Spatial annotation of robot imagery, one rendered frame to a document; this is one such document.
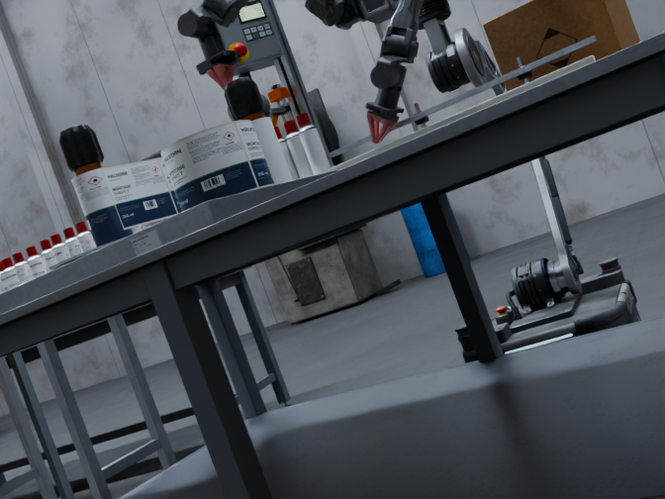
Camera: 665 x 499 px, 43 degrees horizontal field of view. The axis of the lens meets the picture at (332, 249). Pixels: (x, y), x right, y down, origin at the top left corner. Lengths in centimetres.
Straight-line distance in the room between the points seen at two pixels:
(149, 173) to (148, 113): 918
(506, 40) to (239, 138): 84
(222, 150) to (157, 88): 947
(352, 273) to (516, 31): 680
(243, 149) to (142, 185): 40
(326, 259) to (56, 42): 510
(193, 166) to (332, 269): 726
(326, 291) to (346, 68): 267
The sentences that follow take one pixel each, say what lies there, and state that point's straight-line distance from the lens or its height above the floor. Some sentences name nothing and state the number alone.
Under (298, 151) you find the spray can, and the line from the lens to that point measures 235.
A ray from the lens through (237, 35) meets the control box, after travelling 250.
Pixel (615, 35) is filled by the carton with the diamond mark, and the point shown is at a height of 96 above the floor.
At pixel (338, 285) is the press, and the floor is 26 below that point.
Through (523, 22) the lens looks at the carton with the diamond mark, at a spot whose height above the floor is 108.
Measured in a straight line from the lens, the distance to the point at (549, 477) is 155.
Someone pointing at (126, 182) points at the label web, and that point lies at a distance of 202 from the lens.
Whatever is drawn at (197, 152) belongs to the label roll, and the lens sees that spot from 170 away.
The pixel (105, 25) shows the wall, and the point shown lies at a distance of 1164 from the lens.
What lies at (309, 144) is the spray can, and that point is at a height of 100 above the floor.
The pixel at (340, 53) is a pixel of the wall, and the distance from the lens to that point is 1006.
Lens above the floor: 73
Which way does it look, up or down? 1 degrees down
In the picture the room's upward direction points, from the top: 20 degrees counter-clockwise
